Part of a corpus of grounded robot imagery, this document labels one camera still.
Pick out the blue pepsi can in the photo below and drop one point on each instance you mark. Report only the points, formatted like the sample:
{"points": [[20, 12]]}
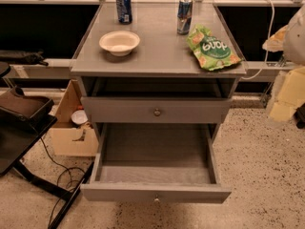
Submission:
{"points": [[124, 11]]}

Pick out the open grey lower drawer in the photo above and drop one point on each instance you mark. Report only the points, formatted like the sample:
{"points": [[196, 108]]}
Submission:
{"points": [[155, 162]]}

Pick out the white paper bowl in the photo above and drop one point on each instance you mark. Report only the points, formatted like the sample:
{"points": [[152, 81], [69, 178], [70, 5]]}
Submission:
{"points": [[119, 43]]}

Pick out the black chair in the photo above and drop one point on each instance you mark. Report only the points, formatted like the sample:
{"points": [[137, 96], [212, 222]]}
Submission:
{"points": [[24, 120]]}

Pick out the white bowl in box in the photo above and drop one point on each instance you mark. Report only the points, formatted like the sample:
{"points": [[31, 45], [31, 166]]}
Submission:
{"points": [[79, 117]]}

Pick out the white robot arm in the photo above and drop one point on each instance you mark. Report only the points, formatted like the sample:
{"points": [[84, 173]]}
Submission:
{"points": [[294, 41]]}

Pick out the green chip bag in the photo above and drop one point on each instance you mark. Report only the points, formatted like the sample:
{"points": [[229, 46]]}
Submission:
{"points": [[211, 53]]}

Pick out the cardboard box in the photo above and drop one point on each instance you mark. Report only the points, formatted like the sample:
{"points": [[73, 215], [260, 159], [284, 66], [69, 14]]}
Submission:
{"points": [[69, 138]]}

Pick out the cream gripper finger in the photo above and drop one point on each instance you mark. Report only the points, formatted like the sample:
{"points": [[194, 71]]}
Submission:
{"points": [[275, 42], [288, 94]]}

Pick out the redbull can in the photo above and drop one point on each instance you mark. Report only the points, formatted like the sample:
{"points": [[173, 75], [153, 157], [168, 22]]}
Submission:
{"points": [[184, 16]]}

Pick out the grey drawer cabinet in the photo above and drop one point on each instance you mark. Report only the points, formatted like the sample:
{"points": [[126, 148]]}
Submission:
{"points": [[159, 43]]}

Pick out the closed grey upper drawer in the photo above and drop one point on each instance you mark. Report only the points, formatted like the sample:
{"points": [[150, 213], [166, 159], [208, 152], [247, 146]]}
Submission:
{"points": [[155, 110]]}

